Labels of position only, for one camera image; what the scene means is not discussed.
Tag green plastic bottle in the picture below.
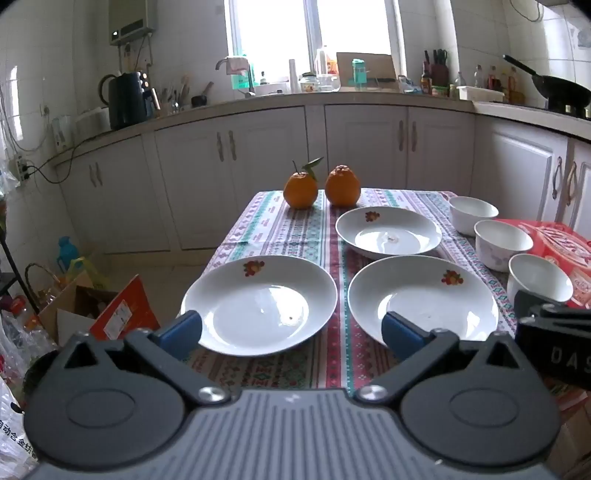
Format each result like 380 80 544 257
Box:
232 59 255 92

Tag white kitchen cabinets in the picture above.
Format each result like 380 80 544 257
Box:
54 104 591 254

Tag group of seasoning bottles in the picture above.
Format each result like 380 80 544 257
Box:
475 65 526 105

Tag blue bottle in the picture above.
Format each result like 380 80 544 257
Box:
57 236 80 274

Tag metal faucet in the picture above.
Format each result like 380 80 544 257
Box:
215 56 256 98

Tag knife block with knives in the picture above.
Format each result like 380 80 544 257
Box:
423 48 450 88

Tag window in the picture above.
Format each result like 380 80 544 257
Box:
225 0 408 81

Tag small black pot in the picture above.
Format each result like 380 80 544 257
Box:
191 82 216 109

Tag black power cable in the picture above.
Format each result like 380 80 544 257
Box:
23 129 100 184

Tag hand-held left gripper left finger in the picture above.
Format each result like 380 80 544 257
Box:
60 310 232 407

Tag patterned tablecloth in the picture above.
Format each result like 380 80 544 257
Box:
182 188 520 402

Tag white bowl with pink flowers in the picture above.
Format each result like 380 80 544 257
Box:
474 220 535 273
507 254 574 306
449 196 500 237

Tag white rectangular tray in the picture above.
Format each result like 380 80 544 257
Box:
457 85 505 103

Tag brown cardboard sheet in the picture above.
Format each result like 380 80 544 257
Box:
335 52 399 88

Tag white plate with fruit print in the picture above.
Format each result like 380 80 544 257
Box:
335 206 443 260
180 256 339 357
347 256 500 349

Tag orange without leaf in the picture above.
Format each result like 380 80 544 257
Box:
324 164 362 208

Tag orange with green leaf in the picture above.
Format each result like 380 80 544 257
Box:
283 157 325 210

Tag white countertop appliance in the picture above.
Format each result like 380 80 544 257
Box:
50 106 112 151

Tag clear oil bottle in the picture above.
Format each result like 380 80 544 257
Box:
314 45 341 78

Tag white plastic bags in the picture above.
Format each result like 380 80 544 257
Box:
0 295 58 480

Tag red cardboard box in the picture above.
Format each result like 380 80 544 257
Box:
38 274 161 346

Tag black electric kettle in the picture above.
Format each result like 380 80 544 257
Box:
99 71 156 131

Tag black wok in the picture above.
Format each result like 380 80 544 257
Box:
502 54 591 113

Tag kitchen countertop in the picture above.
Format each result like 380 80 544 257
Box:
48 88 591 167

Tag utensil holder with utensils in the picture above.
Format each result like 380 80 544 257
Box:
158 75 193 115

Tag wall water heater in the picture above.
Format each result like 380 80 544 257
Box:
109 0 156 46

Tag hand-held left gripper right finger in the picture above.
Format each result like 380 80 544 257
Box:
355 311 529 407

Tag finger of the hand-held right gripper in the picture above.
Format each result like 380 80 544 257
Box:
514 290 591 325

